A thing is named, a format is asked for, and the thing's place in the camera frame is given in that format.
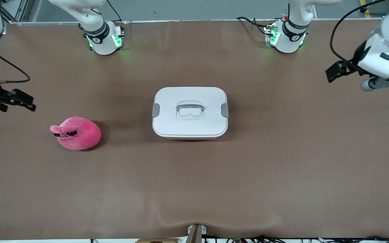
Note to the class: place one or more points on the pink plush toy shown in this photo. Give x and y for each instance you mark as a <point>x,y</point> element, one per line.
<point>79,135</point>

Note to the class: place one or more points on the metal table clamp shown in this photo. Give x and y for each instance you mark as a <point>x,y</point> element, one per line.
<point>196,233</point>

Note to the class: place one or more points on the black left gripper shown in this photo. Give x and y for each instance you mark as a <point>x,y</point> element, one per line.
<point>354,63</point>

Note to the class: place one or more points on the aluminium frame profile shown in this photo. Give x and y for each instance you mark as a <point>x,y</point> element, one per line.
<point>15,11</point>

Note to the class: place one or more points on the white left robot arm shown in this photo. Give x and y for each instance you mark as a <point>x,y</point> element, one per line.
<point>290,37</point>

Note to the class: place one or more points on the brown table mat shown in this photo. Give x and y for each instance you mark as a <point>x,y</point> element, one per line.
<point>194,185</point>

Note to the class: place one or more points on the silver table edge rail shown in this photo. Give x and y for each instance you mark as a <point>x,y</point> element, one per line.
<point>194,20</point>

